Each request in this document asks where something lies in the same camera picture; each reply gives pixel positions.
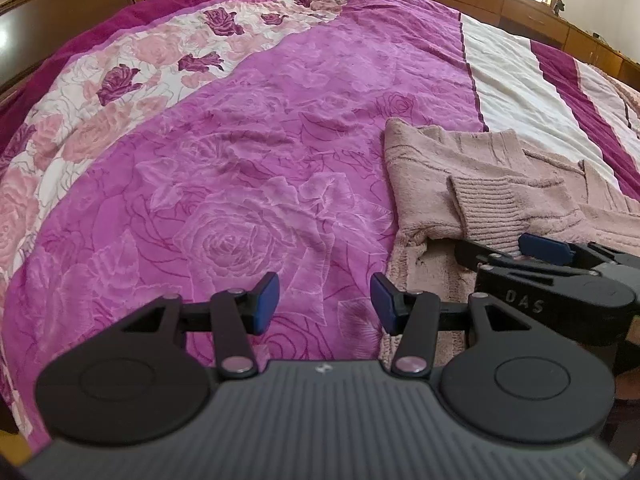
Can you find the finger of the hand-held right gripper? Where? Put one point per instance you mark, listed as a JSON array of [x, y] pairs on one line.
[[477, 257], [545, 249]]

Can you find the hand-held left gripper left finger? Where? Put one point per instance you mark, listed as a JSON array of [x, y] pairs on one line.
[[267, 305]]

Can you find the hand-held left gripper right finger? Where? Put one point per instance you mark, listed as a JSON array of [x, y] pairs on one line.
[[382, 305]]

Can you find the pink crochet blanket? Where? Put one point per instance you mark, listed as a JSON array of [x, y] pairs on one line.
[[622, 100]]

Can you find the wooden headboard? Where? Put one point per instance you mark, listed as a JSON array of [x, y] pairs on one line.
[[60, 5]]

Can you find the small dark ornament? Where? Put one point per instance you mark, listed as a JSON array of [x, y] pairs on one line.
[[558, 6]]

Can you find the pink floral bedspread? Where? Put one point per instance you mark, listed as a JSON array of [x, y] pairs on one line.
[[250, 160]]

